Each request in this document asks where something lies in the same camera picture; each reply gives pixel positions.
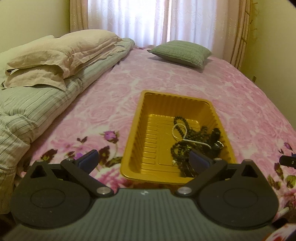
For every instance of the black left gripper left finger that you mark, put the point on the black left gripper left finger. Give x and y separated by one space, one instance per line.
80 170

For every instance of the green checked cushion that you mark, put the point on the green checked cushion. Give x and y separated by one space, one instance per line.
183 52

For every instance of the beige pillow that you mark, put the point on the beige pillow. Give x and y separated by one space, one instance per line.
52 61

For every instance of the wooden coat rack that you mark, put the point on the wooden coat rack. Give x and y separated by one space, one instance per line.
249 34

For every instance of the white long pillow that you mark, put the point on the white long pillow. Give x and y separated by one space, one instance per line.
6 56

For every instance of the black bangle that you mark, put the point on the black bangle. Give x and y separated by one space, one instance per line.
214 142

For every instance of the pink rose bed blanket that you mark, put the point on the pink rose bed blanket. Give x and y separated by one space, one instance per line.
101 117

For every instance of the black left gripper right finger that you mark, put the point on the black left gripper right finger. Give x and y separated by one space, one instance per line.
207 170

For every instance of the yellow plastic tray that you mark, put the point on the yellow plastic tray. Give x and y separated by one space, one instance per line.
147 156

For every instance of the green striped folded quilt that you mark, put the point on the green striped folded quilt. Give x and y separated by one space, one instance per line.
26 112

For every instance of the white sheer curtain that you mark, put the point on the white sheer curtain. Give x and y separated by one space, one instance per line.
151 23

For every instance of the beige drape curtain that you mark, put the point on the beige drape curtain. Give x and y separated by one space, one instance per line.
233 47

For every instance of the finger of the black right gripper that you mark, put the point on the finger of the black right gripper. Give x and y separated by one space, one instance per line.
289 161

